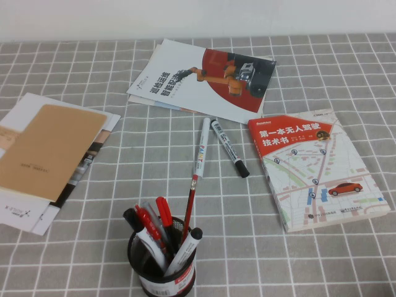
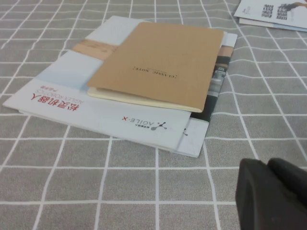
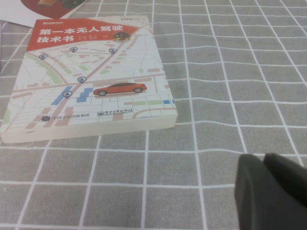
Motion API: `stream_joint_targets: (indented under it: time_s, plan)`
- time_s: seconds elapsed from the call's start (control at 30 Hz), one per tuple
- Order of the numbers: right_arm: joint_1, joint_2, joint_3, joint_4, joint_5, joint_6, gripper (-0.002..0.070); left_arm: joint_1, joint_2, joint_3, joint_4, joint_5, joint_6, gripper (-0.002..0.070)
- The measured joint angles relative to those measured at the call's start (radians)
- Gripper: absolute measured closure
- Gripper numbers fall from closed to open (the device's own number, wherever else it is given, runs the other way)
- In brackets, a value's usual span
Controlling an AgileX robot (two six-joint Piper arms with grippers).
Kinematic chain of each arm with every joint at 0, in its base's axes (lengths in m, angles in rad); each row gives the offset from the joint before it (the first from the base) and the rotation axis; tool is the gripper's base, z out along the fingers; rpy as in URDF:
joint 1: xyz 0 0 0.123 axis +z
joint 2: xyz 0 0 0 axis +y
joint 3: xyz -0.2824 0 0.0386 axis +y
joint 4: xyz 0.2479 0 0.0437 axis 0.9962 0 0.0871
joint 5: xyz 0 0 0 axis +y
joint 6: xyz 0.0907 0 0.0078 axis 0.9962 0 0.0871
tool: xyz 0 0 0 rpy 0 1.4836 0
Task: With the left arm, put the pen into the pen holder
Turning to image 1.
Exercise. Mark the white paint marker pen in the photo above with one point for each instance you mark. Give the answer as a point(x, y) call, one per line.
point(202, 145)

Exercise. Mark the clear barrel pen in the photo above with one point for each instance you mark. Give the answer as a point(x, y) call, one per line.
point(150, 208)

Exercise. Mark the red gel pen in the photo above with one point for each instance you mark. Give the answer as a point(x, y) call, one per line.
point(148, 221)

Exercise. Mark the black mesh pen holder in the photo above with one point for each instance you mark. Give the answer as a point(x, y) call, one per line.
point(161, 286)

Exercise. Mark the slim white marker black cap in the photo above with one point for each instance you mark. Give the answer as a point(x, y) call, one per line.
point(227, 145)

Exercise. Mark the red pencil with eraser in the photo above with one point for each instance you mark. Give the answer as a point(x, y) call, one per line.
point(191, 201)

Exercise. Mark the white booklet under brochure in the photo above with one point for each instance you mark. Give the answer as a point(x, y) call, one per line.
point(145, 101)

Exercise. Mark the white red robot brochure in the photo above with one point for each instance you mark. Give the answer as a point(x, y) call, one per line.
point(179, 62)

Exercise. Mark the thick white marker black cap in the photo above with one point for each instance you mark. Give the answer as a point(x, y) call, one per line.
point(148, 244)
point(185, 250)

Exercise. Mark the tan notebook on papers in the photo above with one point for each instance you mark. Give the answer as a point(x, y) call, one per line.
point(92, 148)

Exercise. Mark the map cover paperback book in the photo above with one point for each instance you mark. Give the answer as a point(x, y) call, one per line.
point(309, 173)

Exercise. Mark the brown kraft notebook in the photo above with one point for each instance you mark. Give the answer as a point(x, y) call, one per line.
point(46, 154)

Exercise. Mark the grey white checked tablecloth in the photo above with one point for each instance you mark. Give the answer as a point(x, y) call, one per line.
point(309, 263)

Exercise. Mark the white folder with logo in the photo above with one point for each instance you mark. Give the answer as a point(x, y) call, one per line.
point(18, 213)

